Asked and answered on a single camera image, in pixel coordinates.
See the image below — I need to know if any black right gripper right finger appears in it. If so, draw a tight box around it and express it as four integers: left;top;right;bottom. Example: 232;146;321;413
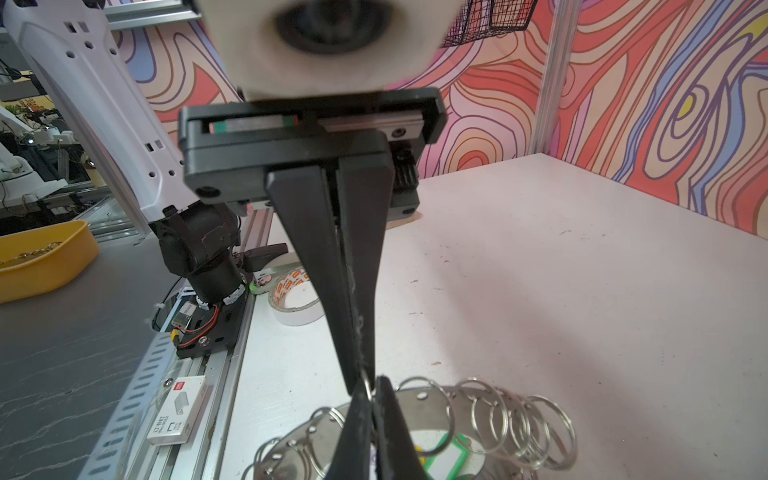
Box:
373;376;428;480

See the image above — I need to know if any key ring bunch with tags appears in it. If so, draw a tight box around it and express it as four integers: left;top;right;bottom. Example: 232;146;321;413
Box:
239;368;578;480

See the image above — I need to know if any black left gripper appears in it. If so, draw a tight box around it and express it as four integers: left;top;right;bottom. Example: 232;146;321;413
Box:
178;88;447;393

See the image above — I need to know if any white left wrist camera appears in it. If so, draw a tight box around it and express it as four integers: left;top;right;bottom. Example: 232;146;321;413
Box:
195;1;463;101

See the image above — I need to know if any white tape roll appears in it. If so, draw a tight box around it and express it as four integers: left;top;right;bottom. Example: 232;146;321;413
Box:
267;267;324;327

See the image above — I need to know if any yellow plastic tray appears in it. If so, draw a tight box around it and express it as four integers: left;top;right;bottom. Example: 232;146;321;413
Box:
1;220;100;304

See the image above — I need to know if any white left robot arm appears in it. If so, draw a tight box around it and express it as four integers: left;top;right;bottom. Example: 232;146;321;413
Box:
1;1;459;390

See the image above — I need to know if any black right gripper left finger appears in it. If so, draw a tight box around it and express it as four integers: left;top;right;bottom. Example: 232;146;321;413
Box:
325;392;373;480

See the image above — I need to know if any white staples box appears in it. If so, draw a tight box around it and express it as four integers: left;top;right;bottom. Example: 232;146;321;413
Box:
147;375;210;446

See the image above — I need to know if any black wire basket back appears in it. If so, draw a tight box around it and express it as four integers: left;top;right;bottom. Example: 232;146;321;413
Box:
441;0;538;48

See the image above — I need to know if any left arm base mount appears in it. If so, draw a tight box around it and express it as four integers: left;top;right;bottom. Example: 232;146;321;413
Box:
150;287;252;359

